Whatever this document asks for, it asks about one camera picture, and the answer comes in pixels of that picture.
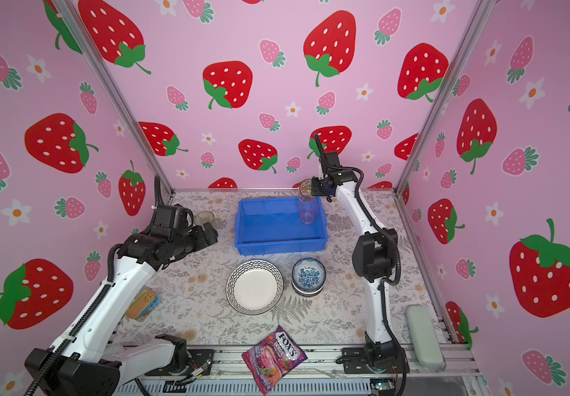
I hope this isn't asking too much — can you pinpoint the purple Fox's candy bag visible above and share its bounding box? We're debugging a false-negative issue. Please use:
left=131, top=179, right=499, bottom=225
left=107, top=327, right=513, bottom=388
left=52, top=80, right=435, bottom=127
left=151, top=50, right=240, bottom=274
left=242, top=326, right=307, bottom=395

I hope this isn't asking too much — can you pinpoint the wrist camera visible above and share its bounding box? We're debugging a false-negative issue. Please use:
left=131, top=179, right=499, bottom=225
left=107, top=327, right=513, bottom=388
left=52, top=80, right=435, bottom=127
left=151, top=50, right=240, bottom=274
left=151, top=205, right=190, bottom=229
left=320, top=152, right=343, bottom=175

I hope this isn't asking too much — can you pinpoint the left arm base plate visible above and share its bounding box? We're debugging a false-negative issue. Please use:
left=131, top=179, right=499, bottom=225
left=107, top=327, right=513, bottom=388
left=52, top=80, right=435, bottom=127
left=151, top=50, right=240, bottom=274
left=146, top=348, right=215, bottom=377

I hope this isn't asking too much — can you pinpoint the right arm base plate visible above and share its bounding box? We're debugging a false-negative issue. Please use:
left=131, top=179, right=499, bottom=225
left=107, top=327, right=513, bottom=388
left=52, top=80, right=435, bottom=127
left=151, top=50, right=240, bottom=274
left=336, top=346, right=410, bottom=375

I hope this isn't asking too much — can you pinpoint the pink transparent cup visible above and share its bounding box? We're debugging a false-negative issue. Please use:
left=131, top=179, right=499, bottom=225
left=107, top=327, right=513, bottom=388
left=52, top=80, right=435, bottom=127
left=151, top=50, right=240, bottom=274
left=298, top=196, right=318, bottom=224

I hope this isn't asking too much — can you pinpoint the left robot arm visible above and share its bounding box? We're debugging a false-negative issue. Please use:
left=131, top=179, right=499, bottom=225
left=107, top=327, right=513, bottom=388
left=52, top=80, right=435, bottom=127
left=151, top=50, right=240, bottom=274
left=25, top=176, right=218, bottom=395

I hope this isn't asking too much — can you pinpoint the blue plastic bin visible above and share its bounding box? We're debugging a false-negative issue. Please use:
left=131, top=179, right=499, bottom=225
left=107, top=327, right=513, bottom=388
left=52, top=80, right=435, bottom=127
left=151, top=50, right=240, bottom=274
left=234, top=197, right=329, bottom=256

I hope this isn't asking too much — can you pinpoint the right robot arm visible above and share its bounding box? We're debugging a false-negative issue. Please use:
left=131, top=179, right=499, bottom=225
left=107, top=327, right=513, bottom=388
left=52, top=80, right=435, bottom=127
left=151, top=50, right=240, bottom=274
left=311, top=165, right=405, bottom=371

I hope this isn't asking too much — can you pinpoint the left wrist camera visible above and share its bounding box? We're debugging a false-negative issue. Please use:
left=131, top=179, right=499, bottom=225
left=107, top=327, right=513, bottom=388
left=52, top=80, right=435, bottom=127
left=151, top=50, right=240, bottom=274
left=151, top=205, right=190, bottom=229

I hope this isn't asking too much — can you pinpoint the blue patterned bowl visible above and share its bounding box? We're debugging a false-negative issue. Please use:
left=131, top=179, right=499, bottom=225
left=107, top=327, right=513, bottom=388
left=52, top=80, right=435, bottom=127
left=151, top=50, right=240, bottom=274
left=292, top=257, right=326, bottom=290

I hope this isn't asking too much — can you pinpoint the white plate with patterned rim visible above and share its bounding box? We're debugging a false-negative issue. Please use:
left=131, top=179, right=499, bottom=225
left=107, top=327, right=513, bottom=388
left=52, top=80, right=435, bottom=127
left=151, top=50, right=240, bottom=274
left=226, top=259, right=284, bottom=316

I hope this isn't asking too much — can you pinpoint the pale green oblong case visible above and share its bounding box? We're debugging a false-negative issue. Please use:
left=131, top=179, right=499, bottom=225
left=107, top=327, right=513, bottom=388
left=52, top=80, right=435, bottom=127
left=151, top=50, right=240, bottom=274
left=405, top=305, right=445, bottom=371

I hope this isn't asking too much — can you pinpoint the yellow transparent cup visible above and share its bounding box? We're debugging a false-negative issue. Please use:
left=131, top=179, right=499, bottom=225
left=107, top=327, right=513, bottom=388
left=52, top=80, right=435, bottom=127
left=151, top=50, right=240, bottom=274
left=298, top=178, right=315, bottom=200

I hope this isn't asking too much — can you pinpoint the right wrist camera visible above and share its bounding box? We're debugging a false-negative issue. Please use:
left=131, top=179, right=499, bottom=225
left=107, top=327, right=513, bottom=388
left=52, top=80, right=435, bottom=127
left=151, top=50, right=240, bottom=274
left=320, top=152, right=343, bottom=175

